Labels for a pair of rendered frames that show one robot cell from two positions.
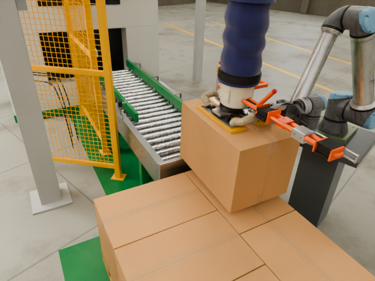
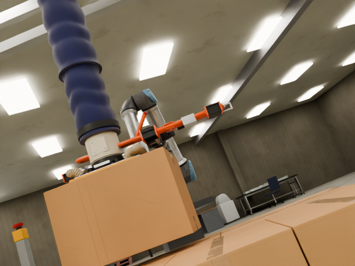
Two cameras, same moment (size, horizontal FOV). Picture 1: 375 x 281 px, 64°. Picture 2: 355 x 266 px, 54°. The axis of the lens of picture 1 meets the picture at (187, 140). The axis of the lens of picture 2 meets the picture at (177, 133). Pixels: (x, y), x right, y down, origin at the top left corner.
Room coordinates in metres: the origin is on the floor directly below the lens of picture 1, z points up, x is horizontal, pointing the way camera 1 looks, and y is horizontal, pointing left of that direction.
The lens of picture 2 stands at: (0.29, 1.00, 0.65)
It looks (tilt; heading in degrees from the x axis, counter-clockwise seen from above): 14 degrees up; 302
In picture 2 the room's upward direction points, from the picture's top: 22 degrees counter-clockwise
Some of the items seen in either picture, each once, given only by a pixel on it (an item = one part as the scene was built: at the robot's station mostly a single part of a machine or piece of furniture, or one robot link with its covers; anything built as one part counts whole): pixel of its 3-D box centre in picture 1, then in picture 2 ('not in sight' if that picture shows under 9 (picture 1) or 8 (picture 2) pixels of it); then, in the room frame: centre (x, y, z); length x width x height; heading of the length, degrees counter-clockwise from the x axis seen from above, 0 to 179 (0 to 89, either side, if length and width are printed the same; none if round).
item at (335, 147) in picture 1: (327, 149); (213, 110); (1.02, -0.56, 1.12); 0.08 x 0.07 x 0.05; 31
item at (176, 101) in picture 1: (153, 80); not in sight; (3.23, 0.40, 0.60); 1.60 x 0.11 x 0.09; 30
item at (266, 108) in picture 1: (268, 112); (149, 134); (1.33, -0.38, 1.13); 0.10 x 0.08 x 0.06; 121
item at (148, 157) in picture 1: (111, 110); not in sight; (2.63, 0.74, 0.50); 2.31 x 0.05 x 0.19; 30
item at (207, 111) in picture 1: (220, 115); (104, 168); (1.49, -0.17, 1.03); 0.34 x 0.10 x 0.05; 31
